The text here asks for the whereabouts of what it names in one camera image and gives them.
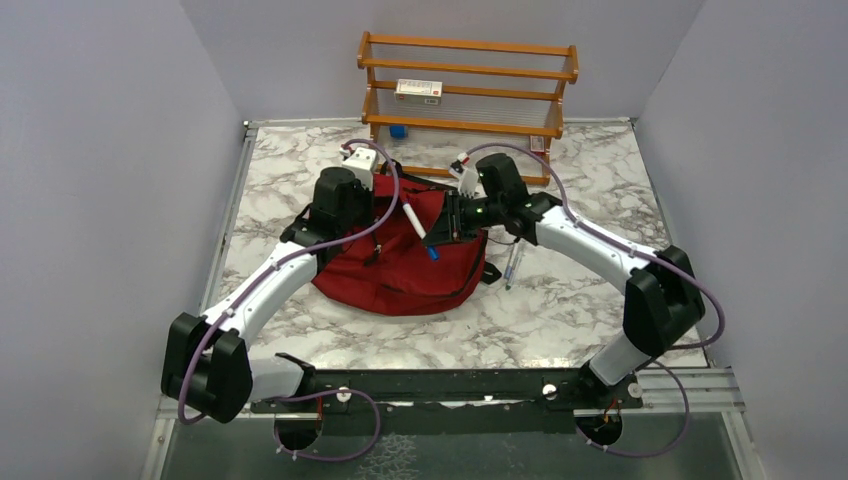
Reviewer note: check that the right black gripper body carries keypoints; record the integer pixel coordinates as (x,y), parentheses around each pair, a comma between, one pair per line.
(465,216)

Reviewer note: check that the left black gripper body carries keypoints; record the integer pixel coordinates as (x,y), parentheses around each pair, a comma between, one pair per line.
(365,204)

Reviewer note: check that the blue capped white marker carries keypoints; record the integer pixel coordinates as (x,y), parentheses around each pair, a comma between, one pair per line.
(419,230)

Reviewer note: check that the red student backpack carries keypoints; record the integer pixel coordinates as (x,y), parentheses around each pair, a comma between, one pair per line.
(389,272)

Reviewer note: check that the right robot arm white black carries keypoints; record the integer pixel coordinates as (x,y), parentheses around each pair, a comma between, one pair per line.
(661,302)

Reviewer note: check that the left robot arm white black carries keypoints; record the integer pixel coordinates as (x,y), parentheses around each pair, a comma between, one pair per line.
(207,368)

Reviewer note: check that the small blue cube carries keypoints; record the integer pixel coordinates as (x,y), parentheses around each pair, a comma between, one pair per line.
(398,131)

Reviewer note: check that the clear pen blue cap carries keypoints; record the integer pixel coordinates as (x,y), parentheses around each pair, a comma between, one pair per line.
(510,273)

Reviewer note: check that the small red white box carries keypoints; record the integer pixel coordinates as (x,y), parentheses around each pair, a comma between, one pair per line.
(537,145)

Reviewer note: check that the white box on shelf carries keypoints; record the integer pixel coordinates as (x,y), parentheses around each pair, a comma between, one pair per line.
(418,92)

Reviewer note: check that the wooden three-tier shelf rack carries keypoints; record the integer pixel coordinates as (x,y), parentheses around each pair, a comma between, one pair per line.
(511,90)

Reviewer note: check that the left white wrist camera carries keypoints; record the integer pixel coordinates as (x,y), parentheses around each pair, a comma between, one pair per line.
(362,162)

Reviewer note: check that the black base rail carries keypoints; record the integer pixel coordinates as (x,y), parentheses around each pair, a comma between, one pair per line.
(355,402)

